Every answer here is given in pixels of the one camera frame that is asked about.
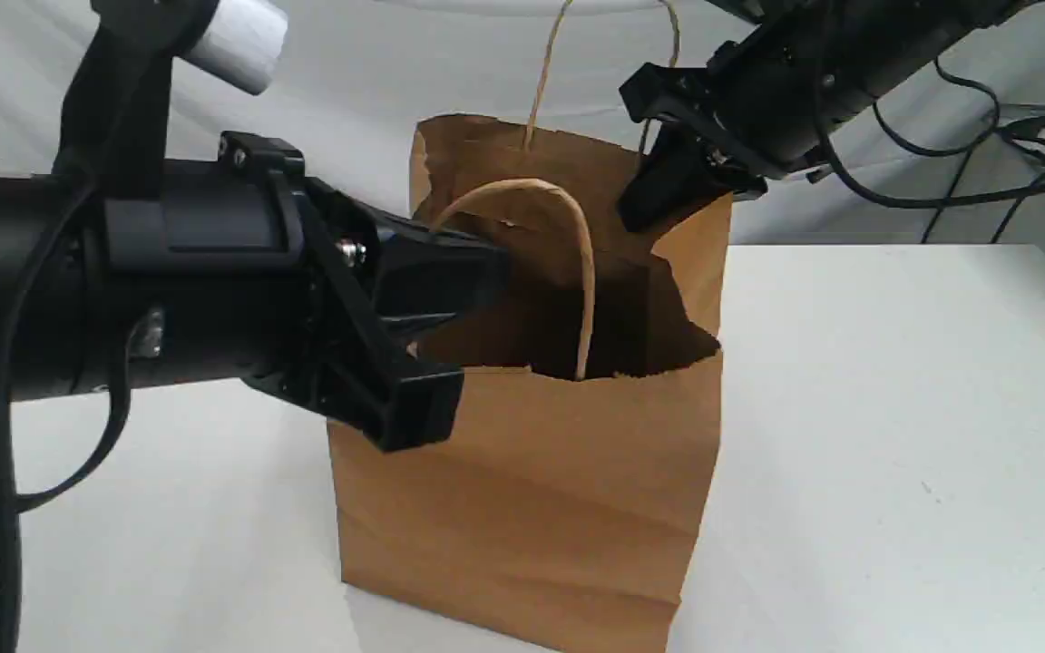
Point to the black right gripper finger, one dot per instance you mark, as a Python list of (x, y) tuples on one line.
[(679, 172)]

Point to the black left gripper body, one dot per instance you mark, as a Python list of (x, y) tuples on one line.
[(348, 367)]

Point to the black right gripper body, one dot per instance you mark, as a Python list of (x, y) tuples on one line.
[(752, 104)]

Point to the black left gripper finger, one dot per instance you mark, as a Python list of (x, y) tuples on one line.
[(422, 279)]

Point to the brown paper bag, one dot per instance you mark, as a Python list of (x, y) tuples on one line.
[(565, 507)]

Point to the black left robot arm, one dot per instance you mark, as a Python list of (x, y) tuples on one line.
[(143, 271)]

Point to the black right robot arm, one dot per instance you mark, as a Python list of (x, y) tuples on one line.
[(879, 44)]

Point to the white draped backdrop cloth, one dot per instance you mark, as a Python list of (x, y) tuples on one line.
[(357, 76)]

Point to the white cylinder wrist camera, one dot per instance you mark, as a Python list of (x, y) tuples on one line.
[(242, 44)]

